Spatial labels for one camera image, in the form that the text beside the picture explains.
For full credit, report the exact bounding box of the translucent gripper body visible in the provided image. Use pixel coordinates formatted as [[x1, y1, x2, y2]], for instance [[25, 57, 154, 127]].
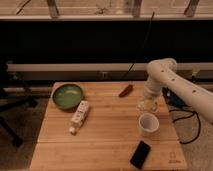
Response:
[[137, 96, 157, 112]]

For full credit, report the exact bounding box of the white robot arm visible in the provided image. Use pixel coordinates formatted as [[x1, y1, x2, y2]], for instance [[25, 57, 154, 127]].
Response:
[[138, 58, 213, 125]]

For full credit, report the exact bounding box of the black smartphone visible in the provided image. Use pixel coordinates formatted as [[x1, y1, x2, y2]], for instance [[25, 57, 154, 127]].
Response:
[[130, 141, 151, 169]]

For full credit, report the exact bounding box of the green bowl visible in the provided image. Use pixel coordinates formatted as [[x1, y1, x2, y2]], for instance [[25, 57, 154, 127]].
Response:
[[52, 84, 84, 110]]

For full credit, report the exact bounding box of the black office chair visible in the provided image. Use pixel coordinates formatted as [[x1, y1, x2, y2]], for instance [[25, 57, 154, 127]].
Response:
[[0, 60, 38, 148]]

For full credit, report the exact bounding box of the black hanging cable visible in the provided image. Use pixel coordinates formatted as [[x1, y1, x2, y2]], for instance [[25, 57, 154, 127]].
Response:
[[120, 11, 156, 82]]

